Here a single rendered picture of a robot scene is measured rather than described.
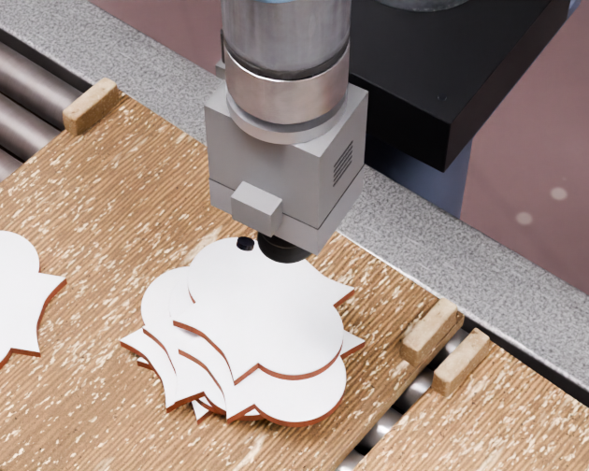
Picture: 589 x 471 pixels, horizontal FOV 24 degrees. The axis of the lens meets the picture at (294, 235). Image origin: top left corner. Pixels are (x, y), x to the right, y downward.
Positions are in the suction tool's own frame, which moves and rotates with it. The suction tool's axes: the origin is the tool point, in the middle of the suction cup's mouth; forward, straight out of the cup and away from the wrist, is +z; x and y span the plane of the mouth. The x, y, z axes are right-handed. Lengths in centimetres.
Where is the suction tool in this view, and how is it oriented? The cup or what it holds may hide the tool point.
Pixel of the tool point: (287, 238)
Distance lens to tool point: 97.1
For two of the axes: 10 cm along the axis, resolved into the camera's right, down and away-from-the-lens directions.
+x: 5.0, -7.0, 5.1
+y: 8.6, 4.1, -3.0
